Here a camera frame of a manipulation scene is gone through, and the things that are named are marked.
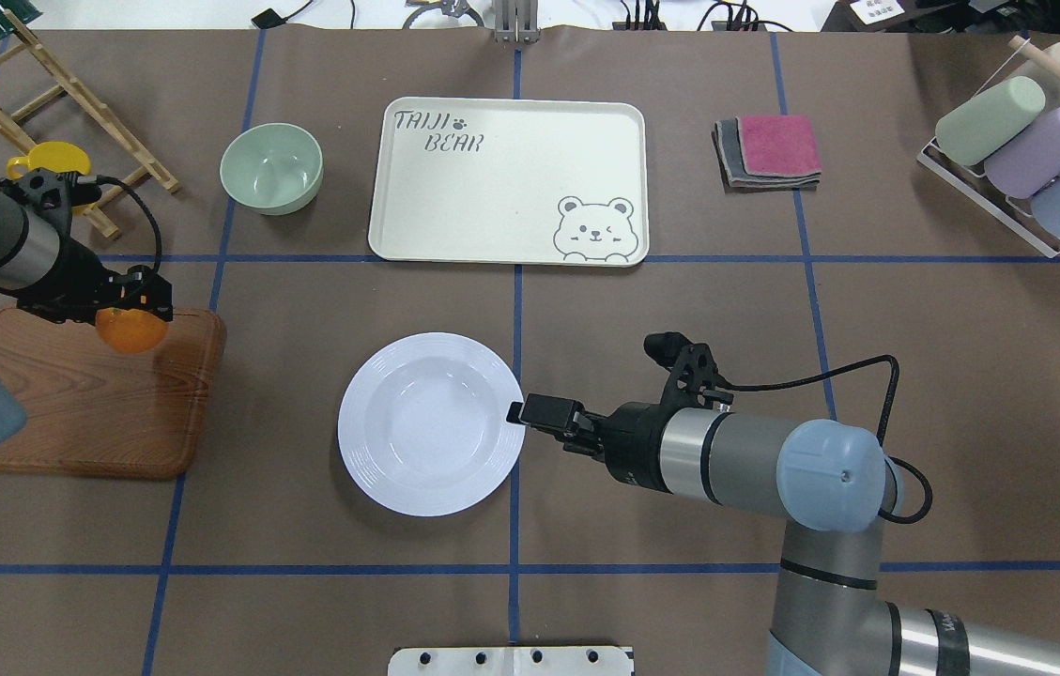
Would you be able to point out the white wire cup rack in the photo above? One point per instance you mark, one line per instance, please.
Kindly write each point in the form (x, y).
(1025, 59)

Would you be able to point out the cream bear tray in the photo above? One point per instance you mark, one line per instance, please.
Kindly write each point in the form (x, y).
(495, 181)

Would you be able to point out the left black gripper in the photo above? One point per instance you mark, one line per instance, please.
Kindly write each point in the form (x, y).
(79, 281)

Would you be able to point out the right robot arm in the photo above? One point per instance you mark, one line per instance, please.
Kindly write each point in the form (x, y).
(835, 488)

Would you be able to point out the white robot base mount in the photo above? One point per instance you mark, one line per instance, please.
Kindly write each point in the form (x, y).
(514, 660)

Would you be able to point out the wooden drying rack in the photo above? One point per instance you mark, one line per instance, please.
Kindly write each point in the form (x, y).
(68, 85)

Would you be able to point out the aluminium frame post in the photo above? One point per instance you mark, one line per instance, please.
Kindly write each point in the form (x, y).
(516, 21)

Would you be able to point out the green bowl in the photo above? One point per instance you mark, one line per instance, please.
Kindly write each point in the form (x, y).
(274, 169)

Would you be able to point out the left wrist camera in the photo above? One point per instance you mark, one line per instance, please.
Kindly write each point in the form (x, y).
(52, 195)

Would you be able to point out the pink folded cloth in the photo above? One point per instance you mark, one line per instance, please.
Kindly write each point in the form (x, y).
(778, 146)

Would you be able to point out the purple cup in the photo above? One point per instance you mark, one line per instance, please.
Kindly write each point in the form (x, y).
(1026, 164)

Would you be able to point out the green cup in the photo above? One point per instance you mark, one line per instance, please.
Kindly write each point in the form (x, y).
(986, 122)

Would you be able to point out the wooden cutting board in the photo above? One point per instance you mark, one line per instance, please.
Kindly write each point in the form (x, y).
(92, 411)

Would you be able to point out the white round plate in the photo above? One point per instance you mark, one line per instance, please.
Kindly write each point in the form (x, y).
(422, 427)

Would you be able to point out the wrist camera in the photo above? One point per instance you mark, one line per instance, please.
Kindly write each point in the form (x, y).
(52, 195)
(693, 376)

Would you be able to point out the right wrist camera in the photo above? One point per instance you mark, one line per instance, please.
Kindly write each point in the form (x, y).
(693, 376)

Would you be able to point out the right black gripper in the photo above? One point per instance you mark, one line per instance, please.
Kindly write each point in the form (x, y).
(631, 438)

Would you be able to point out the yellow mug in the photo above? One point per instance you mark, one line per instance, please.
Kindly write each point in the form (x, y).
(55, 156)

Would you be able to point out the orange fruit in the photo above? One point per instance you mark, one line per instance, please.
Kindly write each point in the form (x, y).
(132, 332)

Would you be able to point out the grey folded cloth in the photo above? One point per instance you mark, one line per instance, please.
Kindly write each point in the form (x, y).
(728, 151)

